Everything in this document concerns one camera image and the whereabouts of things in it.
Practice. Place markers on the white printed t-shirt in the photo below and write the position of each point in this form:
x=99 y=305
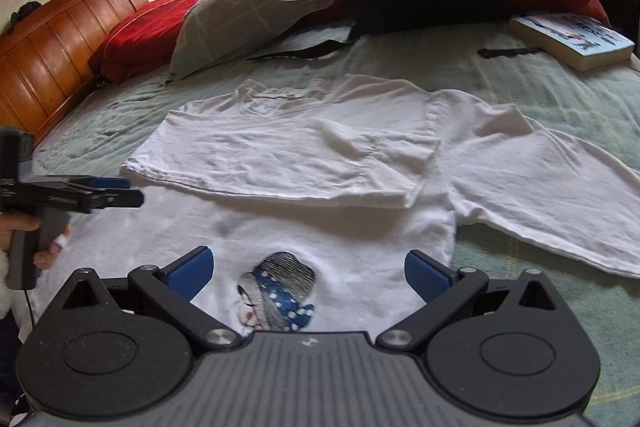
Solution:
x=325 y=167

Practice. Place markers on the person's left forearm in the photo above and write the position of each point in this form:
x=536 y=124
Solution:
x=4 y=287

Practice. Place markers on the paperback book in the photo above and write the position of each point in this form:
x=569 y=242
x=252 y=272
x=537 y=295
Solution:
x=575 y=42

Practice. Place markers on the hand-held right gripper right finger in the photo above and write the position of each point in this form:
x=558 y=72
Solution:
x=425 y=274

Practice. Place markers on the wooden headboard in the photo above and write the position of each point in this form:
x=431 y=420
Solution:
x=55 y=52

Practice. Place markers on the person's left hand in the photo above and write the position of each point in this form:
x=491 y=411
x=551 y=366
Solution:
x=47 y=254

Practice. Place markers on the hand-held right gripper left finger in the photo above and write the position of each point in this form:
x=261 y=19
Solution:
x=192 y=269

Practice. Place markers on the grey-green pillow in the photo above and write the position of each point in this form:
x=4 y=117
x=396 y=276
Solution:
x=240 y=12

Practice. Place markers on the red quilt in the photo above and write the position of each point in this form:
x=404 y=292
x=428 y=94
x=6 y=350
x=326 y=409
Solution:
x=140 y=37

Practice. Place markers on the small dark cloth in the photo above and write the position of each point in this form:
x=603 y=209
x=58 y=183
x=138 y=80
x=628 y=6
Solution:
x=25 y=14

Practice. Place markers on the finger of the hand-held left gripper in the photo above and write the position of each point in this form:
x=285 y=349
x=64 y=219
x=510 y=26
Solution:
x=110 y=183
x=115 y=199

